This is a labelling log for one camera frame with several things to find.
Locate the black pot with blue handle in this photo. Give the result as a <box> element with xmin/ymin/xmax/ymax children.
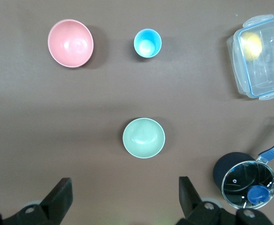
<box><xmin>213</xmin><ymin>128</ymin><xmax>274</xmax><ymax>210</ymax></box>

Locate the pink bowl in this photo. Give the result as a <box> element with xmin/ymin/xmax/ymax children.
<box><xmin>47</xmin><ymin>19</ymin><xmax>94</xmax><ymax>68</ymax></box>

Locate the small green bowl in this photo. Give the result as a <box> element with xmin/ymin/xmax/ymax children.
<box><xmin>122</xmin><ymin>118</ymin><xmax>166</xmax><ymax>159</ymax></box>

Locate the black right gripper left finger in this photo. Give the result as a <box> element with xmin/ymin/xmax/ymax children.
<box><xmin>0</xmin><ymin>177</ymin><xmax>73</xmax><ymax>225</ymax></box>

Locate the brown table cover sheet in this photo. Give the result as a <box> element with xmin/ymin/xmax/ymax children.
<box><xmin>0</xmin><ymin>0</ymin><xmax>274</xmax><ymax>225</ymax></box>

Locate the glass lid with blue knob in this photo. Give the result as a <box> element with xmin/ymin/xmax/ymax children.
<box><xmin>221</xmin><ymin>160</ymin><xmax>274</xmax><ymax>210</ymax></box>

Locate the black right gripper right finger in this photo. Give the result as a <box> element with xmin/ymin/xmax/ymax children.
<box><xmin>176</xmin><ymin>176</ymin><xmax>273</xmax><ymax>225</ymax></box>

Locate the blue cup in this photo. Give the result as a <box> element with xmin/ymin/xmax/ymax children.
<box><xmin>133</xmin><ymin>28</ymin><xmax>162</xmax><ymax>58</ymax></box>

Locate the yellow lemon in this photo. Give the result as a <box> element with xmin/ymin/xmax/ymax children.
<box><xmin>241</xmin><ymin>32</ymin><xmax>263</xmax><ymax>62</ymax></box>

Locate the clear plastic lidded container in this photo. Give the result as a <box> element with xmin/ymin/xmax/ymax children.
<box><xmin>226</xmin><ymin>14</ymin><xmax>274</xmax><ymax>101</ymax></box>

